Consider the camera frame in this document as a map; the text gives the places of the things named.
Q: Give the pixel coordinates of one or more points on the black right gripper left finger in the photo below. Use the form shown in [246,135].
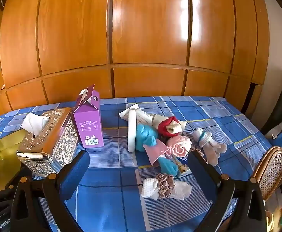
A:
[27,213]

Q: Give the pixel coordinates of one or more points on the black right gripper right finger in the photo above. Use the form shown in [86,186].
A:
[249,213]

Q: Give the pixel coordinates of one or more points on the white knit gloves blue band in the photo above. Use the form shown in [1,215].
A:
[210,147]

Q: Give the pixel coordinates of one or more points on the red cloth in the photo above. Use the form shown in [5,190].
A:
[170,127]

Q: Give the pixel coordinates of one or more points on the blue and pink plush towel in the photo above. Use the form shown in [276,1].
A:
[147,140]

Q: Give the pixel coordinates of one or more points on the white foam sponge block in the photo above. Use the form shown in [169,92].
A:
[131,133]

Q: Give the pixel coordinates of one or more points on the cream mesh cloth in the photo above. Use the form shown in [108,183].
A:
[145,118]

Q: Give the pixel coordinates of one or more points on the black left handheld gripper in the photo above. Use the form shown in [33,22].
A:
[7,196]

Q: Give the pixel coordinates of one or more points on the gold metal tray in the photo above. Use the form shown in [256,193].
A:
[9,162]

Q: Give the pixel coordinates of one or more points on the blue tissue packet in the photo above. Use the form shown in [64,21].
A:
[182,164]

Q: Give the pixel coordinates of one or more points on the silver ornate tissue box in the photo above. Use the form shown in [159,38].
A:
[53,146]

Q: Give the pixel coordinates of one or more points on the blue plaid tablecloth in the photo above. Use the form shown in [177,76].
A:
[109,195]

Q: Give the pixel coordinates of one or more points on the purple snack carton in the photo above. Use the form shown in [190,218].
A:
[87,117]

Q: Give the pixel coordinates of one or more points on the orange wooden wardrobe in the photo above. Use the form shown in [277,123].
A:
[51,49]

